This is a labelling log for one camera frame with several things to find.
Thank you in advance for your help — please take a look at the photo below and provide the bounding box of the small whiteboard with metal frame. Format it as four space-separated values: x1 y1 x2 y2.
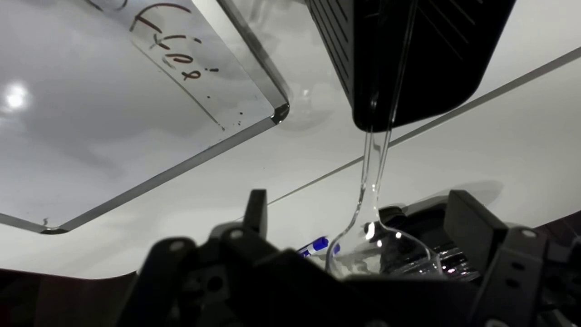
0 0 289 234

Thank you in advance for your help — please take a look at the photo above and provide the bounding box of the black rectangular rack bin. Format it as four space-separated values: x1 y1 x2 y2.
307 0 516 132

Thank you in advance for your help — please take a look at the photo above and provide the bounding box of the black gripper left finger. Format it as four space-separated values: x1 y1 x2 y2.
243 188 267 237

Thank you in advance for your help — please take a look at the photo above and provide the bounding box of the blue marker pen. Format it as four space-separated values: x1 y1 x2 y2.
298 235 342 255

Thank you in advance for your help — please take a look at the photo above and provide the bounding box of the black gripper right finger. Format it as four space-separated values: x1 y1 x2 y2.
443 190 509 266

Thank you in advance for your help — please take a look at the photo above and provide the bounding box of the clear plastic ladle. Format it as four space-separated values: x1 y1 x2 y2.
325 130 441 279

